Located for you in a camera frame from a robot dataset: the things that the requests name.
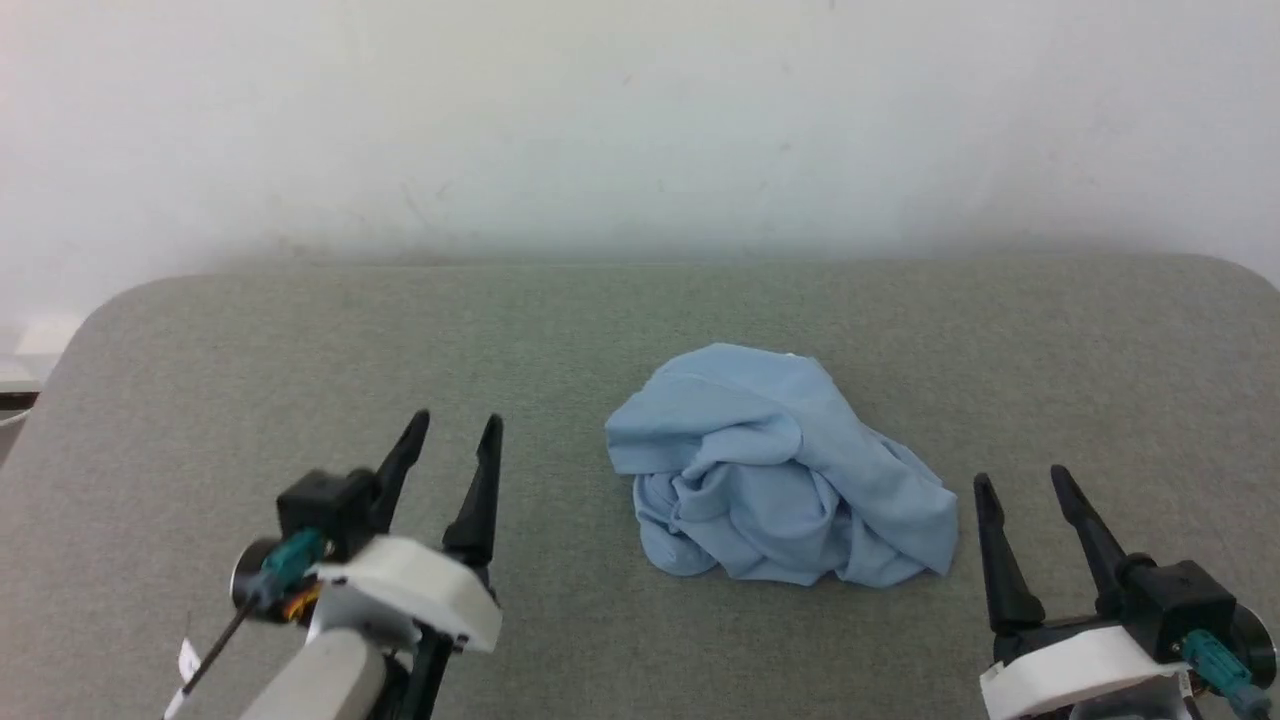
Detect black left camera cable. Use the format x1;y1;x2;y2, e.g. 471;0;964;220
163;595;263;720

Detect black round right gripper motor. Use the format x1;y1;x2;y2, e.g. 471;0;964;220
1232;603;1279;691

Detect black round left gripper motor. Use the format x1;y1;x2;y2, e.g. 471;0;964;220
231;538;323;628

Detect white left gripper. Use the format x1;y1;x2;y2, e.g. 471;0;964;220
312;408;505;720

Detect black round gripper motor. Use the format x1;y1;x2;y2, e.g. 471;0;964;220
1232;603;1279;691
231;538;323;628

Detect teal right camera connector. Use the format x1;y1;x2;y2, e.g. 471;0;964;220
1180;628;1271;720

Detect teal camera connector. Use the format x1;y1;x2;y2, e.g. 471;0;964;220
260;528;333;603
1180;628;1271;720

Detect grey fabric sofa cushion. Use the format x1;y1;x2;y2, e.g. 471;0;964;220
0;253;1280;720

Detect teal left camera connector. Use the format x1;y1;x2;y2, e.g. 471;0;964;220
260;528;333;603

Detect light blue garment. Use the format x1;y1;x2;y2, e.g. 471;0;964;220
604;343;961;589

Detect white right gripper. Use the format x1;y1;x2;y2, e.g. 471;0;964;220
973;464;1193;720

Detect white wall box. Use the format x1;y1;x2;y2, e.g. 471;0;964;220
15;315;86;359

